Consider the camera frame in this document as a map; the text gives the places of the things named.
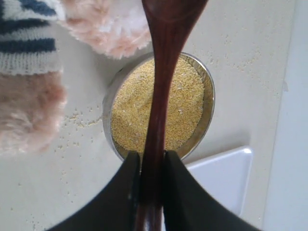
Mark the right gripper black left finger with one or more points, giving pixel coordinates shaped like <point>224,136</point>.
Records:
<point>115,207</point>

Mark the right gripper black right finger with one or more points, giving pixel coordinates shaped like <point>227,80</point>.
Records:
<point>188,207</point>

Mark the tan teddy bear striped sweater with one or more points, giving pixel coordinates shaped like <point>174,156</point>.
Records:
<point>32,97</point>

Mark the dark red wooden spoon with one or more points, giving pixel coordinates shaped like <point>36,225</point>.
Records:
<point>170,23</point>

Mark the white rectangular plastic tray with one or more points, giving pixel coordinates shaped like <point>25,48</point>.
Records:
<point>225,176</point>

